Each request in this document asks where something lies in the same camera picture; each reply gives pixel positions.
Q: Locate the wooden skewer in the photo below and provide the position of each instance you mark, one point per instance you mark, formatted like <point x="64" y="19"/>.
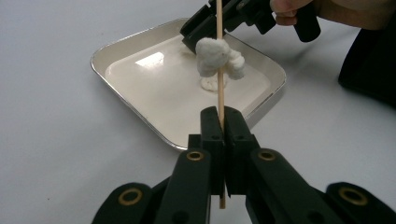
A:
<point x="220" y="93"/>

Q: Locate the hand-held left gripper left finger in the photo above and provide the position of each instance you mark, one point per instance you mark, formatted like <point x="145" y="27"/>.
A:
<point x="190" y="186"/>

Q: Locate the white marshmallow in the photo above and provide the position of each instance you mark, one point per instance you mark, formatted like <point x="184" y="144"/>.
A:
<point x="209" y="84"/>
<point x="209" y="57"/>
<point x="237" y="65"/>

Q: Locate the white enamel tray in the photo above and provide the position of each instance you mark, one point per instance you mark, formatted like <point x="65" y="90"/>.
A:
<point x="162" y="93"/>

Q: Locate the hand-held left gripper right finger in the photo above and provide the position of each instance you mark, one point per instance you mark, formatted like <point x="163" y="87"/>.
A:
<point x="274" y="186"/>

